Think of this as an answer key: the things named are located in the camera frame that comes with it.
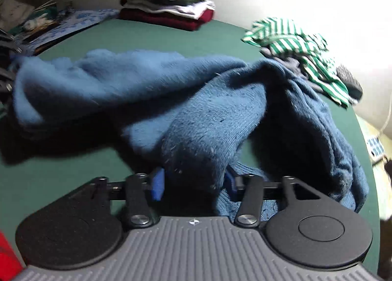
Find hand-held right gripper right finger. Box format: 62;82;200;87
225;167;322;228

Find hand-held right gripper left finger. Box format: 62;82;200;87
78;167;166;229

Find blue knit sweater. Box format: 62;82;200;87
12;49;369;217

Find stack of folded clothes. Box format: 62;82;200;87
119;0;214;31

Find white power strip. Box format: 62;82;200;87
366;137;386;164

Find dark grey striped knit garment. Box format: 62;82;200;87
335;65;363;101

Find green white striped shirt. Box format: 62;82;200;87
242;17;350;108

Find person's red clothing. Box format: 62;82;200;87
0;230;23;280

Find blue patterned white cloth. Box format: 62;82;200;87
18;9;120;55

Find white cloth bag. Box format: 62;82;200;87
0;0;34;22

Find white power cable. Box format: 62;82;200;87
377;106;392;139

